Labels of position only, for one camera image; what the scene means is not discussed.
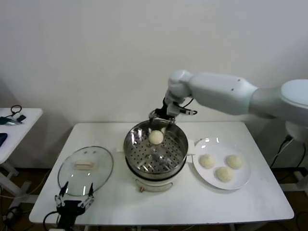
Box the white side table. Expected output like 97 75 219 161
0 108 43 200

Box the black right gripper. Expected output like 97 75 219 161
148 95 178 135

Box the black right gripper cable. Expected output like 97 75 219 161
177 96 198 116

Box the black power adapter cable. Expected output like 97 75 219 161
269 136 306 169

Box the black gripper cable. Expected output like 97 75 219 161
43 211 60 231
177 96 198 116

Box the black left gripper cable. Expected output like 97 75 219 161
43 211 60 231

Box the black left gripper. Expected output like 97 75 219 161
54 181 95 228

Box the green handled tool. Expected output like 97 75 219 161
0 116 19 127

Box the white electric cooker pot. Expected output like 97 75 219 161
115 137 195 193

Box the stainless steel steamer basket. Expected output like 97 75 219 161
123 120 188 176

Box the white round plate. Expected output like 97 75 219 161
192 137 251 191

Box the white steamed baozi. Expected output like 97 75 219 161
199 154 216 169
215 166 234 182
225 154 243 169
148 129 165 146

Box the round glass pot lid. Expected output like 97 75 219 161
57 145 114 197

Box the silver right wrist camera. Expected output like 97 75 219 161
167 102 180 116

